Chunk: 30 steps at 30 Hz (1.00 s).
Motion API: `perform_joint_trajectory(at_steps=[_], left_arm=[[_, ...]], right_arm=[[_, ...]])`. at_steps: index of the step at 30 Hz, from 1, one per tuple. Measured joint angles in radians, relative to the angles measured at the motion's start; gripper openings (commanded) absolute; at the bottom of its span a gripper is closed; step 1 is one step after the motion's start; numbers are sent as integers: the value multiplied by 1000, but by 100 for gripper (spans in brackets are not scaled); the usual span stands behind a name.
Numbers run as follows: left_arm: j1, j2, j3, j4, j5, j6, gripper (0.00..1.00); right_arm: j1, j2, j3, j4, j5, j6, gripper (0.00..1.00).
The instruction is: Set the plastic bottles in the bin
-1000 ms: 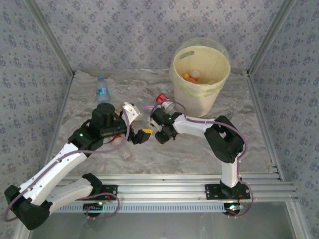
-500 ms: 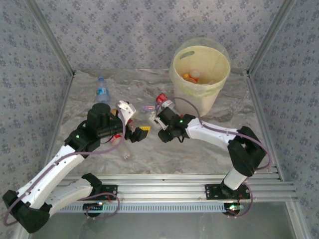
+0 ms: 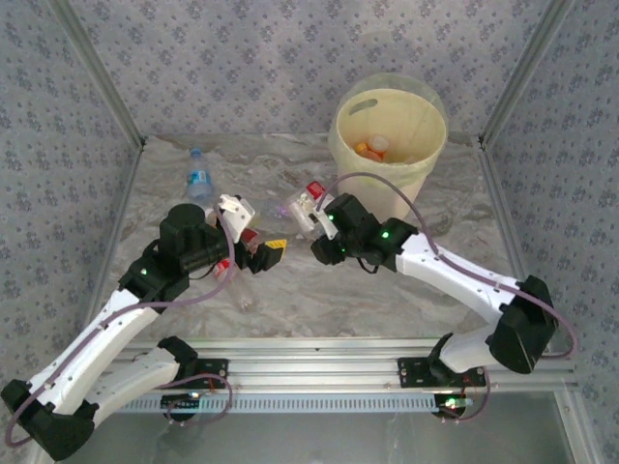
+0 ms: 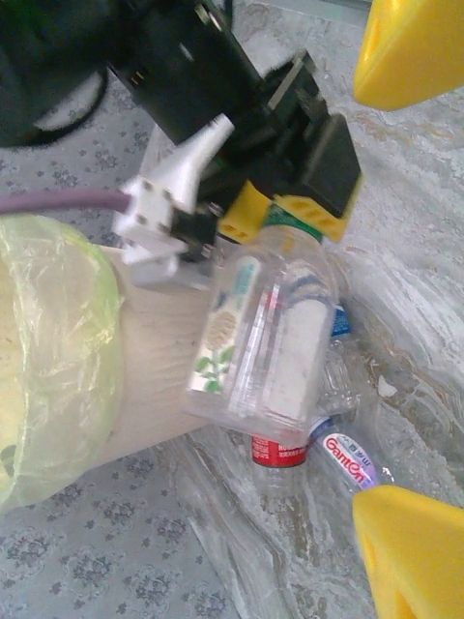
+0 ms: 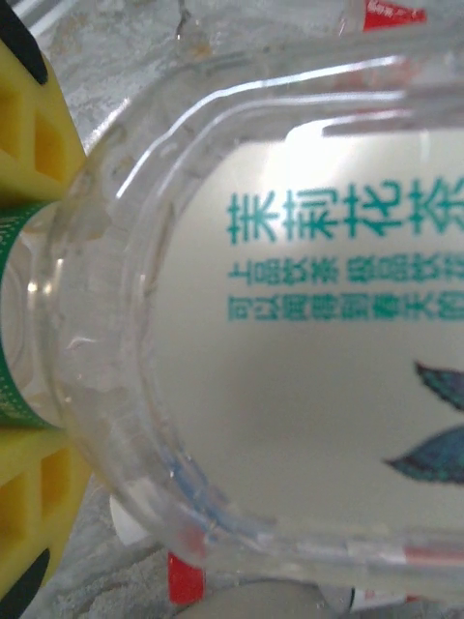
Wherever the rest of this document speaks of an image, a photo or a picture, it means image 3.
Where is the clear water bottle blue label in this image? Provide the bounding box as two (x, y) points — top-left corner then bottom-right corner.
(186, 147), (215, 204)

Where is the small clear crushed bottle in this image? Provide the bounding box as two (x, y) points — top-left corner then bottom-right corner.
(235, 289), (260, 314)

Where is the red white label bottle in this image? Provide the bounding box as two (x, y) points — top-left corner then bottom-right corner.
(211, 257), (235, 281)

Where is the clear bottle pink print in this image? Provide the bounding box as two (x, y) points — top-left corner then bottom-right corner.
(258, 201), (291, 221)

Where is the clear bottle red cap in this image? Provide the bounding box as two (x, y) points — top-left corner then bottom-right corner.
(240, 227), (268, 254)

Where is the grey slotted cable duct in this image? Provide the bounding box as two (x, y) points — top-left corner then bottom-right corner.
(115, 390), (473, 416)

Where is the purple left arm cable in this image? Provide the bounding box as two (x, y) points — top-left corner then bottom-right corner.
(4, 210), (239, 447)

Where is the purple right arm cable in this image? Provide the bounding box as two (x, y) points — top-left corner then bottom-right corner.
(316, 171), (579, 362)

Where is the cream plastic bin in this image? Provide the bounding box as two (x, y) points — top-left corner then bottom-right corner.
(335, 88), (449, 221)

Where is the aluminium side rail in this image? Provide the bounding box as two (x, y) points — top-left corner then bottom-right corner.
(478, 137), (599, 464)
(28, 137), (149, 464)

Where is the large clear plastic bottle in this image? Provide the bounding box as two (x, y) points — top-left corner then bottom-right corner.
(283, 189), (324, 242)

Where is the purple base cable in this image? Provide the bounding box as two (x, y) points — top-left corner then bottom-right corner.
(442, 366), (499, 426)
(159, 374), (234, 429)

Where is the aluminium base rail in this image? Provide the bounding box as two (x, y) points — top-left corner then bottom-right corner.
(103, 334), (580, 392)

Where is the black controller board green LED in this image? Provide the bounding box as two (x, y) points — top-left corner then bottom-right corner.
(161, 392), (204, 412)
(433, 393), (474, 418)

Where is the aluminium frame post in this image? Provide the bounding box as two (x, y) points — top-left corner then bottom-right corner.
(47, 0), (148, 149)
(483, 0), (576, 146)

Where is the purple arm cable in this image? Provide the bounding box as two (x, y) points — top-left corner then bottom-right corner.
(316, 171), (579, 362)
(4, 210), (239, 447)

